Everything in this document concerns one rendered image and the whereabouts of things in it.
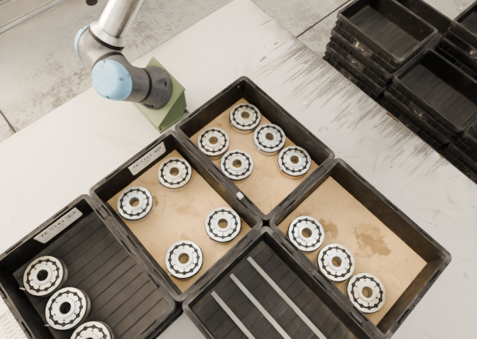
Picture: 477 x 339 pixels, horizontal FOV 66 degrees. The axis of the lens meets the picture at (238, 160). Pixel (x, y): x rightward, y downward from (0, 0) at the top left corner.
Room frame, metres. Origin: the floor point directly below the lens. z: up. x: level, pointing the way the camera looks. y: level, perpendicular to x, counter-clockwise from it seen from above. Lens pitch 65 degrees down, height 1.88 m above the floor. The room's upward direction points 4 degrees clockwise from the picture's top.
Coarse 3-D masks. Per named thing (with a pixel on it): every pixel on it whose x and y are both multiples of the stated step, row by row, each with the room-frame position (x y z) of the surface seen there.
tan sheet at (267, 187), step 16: (224, 112) 0.67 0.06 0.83; (224, 128) 0.61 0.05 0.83; (240, 144) 0.55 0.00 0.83; (288, 144) 0.57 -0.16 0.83; (256, 160) 0.50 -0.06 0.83; (272, 160) 0.50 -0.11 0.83; (256, 176) 0.45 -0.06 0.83; (272, 176) 0.45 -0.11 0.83; (304, 176) 0.46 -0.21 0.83; (256, 192) 0.39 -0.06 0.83; (272, 192) 0.40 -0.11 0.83; (288, 192) 0.40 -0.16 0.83; (272, 208) 0.35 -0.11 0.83
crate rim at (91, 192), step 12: (168, 132) 0.53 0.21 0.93; (156, 144) 0.48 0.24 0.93; (192, 156) 0.45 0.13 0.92; (120, 168) 0.40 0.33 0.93; (204, 168) 0.42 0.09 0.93; (108, 180) 0.36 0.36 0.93; (216, 180) 0.38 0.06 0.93; (228, 192) 0.35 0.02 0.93; (240, 204) 0.32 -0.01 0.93; (108, 216) 0.26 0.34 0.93; (252, 216) 0.29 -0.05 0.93; (120, 228) 0.23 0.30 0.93; (252, 228) 0.25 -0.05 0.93; (132, 240) 0.20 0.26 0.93; (240, 240) 0.22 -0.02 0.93; (228, 252) 0.18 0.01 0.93; (216, 264) 0.15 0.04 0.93; (156, 276) 0.11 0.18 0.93; (204, 276) 0.12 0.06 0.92; (168, 288) 0.09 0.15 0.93; (192, 288) 0.09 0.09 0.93; (180, 300) 0.06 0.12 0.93
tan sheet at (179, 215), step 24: (192, 168) 0.46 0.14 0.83; (120, 192) 0.36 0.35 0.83; (168, 192) 0.37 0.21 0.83; (192, 192) 0.38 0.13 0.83; (120, 216) 0.29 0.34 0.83; (168, 216) 0.30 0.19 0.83; (192, 216) 0.30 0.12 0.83; (144, 240) 0.22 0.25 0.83; (168, 240) 0.23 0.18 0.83; (192, 240) 0.23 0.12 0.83
